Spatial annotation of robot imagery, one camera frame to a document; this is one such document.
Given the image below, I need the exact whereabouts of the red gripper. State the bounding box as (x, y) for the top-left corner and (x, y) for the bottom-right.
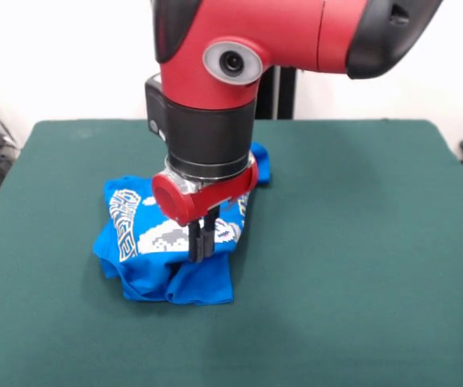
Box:
(151, 155), (261, 264)

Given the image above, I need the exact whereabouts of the blue game-controller print t-shirt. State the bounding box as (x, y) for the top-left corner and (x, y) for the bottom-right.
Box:
(92, 141), (273, 306)

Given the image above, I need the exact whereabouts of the dark green table cloth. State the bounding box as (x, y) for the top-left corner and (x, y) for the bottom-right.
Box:
(0, 119), (463, 387)

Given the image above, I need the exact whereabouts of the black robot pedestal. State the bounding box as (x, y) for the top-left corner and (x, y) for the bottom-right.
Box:
(254, 66), (298, 120)

